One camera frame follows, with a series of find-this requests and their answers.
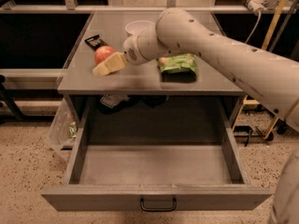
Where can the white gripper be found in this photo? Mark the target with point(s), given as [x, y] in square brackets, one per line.
[132, 52]

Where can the red apple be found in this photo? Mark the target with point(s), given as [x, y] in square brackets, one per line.
[102, 53]

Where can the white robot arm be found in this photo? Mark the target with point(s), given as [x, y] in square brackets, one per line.
[182, 33]

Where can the open grey top drawer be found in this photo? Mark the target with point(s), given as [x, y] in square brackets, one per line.
[183, 149]

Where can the small black snack packet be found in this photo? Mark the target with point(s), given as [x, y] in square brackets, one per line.
[95, 42]

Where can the white ceramic bowl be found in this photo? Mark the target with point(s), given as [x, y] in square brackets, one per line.
[134, 27]

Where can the paper label under cabinet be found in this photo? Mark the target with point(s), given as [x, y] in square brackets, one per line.
[111, 100]

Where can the grey cabinet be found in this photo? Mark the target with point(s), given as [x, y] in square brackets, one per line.
[144, 79]

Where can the green snack bag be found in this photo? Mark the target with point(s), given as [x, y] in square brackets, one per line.
[185, 63]

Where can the clear plastic bag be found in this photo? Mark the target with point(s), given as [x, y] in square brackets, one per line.
[63, 129]

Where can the white power strip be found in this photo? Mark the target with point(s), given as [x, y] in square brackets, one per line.
[254, 5]

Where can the black drawer handle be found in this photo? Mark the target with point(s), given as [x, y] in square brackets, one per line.
[155, 206]

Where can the yellow ladder frame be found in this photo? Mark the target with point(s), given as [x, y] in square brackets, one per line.
[267, 80]

